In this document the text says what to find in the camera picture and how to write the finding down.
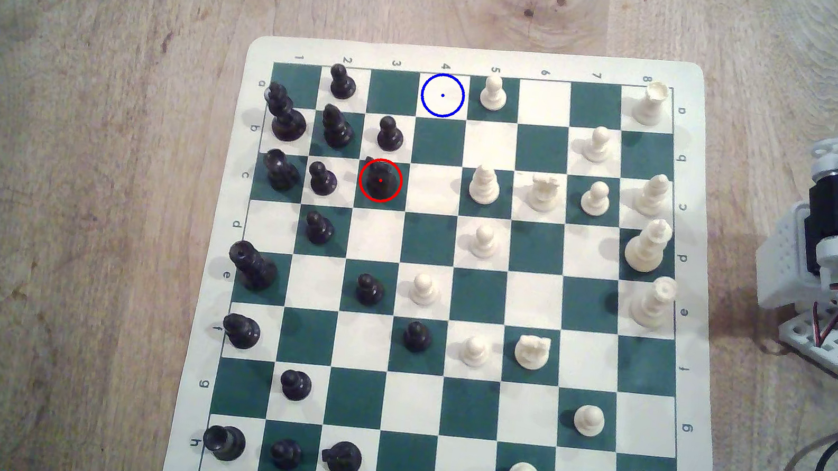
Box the black chess king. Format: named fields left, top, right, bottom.
left=224, top=238, right=281, bottom=294

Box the green and white chess mat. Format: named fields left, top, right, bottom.
left=162, top=5, right=771, bottom=471

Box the black chess knight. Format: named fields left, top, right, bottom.
left=320, top=440, right=364, bottom=471
left=360, top=155, right=404, bottom=204

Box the black chess bishop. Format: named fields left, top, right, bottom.
left=220, top=312, right=264, bottom=352
left=317, top=103, right=359, bottom=152

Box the red and white servo wire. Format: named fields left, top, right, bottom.
left=805, top=303, right=838, bottom=352

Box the black chess pawn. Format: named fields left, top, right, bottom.
left=326, top=62, right=360, bottom=103
left=307, top=160, right=342, bottom=198
left=354, top=272, right=388, bottom=309
left=278, top=368, right=314, bottom=404
left=268, top=437, right=305, bottom=471
left=303, top=210, right=338, bottom=247
left=375, top=115, right=408, bottom=155
left=401, top=319, right=435, bottom=355

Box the white chess queen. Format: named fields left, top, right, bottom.
left=622, top=215, right=676, bottom=276

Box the white chess king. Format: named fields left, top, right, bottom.
left=628, top=272, right=680, bottom=332

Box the white chess bishop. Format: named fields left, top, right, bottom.
left=633, top=171, right=674, bottom=220
left=467, top=164, right=504, bottom=207

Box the white chess knight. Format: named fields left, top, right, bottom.
left=512, top=332, right=554, bottom=374
left=525, top=171, right=563, bottom=214

